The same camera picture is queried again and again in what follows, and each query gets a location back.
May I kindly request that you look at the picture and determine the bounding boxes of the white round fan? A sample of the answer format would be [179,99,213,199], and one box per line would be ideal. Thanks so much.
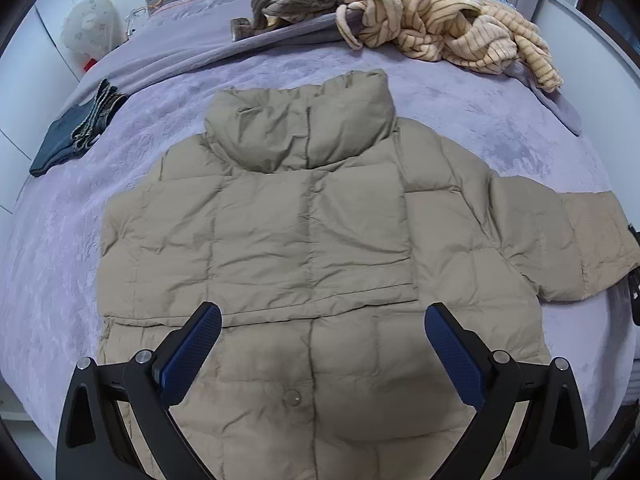
[61,0,123,58]

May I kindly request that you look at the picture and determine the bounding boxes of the purple fleece blanket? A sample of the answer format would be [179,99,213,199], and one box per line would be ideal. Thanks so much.
[0,0,640,461]

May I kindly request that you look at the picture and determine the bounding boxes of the dark framed window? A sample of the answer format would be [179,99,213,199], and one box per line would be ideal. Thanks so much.
[575,0,640,61]

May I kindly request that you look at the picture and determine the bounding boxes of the beige puffer jacket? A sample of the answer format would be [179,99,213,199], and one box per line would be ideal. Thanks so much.
[97,69,640,480]

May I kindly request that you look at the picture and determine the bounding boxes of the folded dark jeans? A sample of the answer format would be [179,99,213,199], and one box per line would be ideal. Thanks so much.
[29,78,132,177]

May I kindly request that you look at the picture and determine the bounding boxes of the cream striped fleece garment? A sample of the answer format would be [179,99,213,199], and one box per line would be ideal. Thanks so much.
[336,0,564,93]

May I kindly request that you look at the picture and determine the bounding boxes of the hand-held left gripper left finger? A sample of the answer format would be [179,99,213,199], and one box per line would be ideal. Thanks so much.
[56,302,222,480]

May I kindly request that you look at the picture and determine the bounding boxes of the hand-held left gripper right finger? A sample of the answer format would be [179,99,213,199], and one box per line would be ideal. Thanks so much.
[424,302,591,480]

